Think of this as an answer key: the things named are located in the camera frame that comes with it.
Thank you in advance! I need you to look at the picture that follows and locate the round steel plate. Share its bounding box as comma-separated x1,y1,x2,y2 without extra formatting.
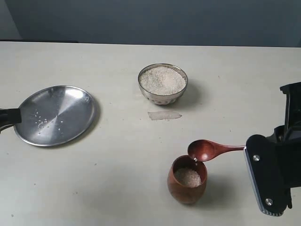
14,85,99,147

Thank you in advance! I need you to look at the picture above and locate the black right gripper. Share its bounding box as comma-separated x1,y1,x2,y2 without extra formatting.
273,125,301,188

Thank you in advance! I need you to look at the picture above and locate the clear tape piece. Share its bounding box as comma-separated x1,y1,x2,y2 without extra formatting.
148,111,182,121

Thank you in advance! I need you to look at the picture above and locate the steel bowl of rice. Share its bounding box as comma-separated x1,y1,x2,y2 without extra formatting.
137,63,188,105

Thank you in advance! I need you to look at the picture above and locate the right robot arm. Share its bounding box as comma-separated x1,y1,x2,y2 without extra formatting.
275,82,301,188

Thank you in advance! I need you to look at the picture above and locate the brown wooden cup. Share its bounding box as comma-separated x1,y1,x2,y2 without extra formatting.
167,155,207,204

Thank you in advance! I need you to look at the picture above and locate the dark red wooden spoon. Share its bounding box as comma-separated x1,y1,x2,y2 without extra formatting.
187,139,245,162

